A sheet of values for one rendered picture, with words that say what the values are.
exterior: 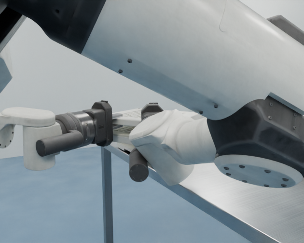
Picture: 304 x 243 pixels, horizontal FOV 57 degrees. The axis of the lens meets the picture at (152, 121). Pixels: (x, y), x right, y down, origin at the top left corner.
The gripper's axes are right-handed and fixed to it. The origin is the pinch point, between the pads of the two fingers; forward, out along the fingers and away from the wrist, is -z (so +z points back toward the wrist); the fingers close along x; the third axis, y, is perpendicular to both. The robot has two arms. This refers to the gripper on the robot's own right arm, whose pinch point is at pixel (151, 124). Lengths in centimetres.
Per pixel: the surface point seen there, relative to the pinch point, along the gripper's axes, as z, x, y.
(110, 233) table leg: -63, 70, -18
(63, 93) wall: -356, 20, -106
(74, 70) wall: -364, -14, -89
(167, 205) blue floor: -158, 105, 25
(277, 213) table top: 17.0, 17.5, 26.8
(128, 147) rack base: -33.5, 15.6, -6.6
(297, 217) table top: 19.0, 17.5, 30.1
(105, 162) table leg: -63, 31, -19
